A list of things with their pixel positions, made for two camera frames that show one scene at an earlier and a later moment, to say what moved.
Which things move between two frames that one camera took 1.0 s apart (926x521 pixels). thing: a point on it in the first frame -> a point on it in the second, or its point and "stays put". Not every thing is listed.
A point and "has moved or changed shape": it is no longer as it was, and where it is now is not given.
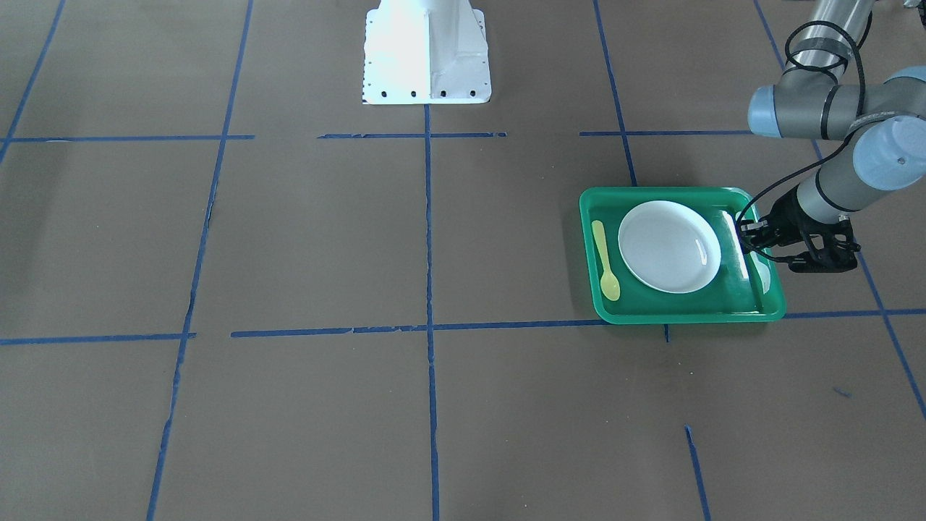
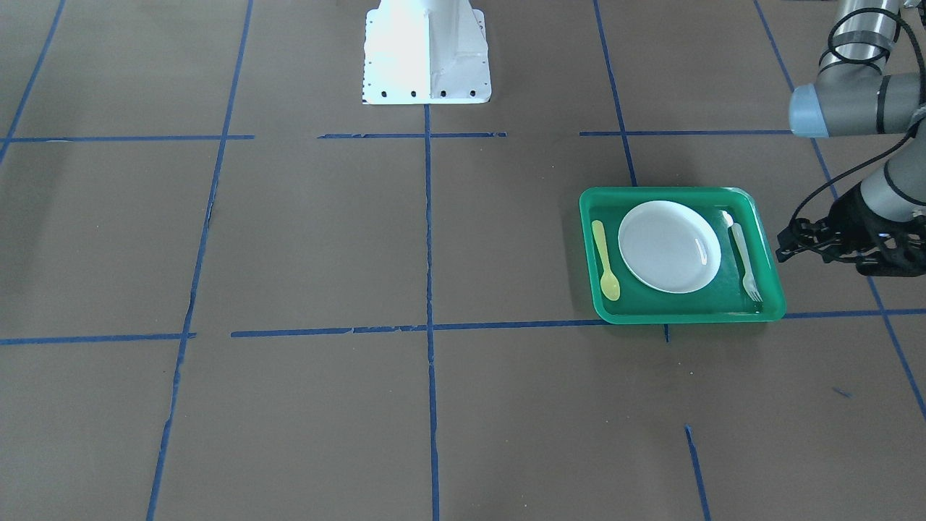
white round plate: x=669 y=247 stays put
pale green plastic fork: x=744 y=293 has moved or changed shape
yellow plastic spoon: x=610 y=286 stays put
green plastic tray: x=675 y=255 stays put
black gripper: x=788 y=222 -> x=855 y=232
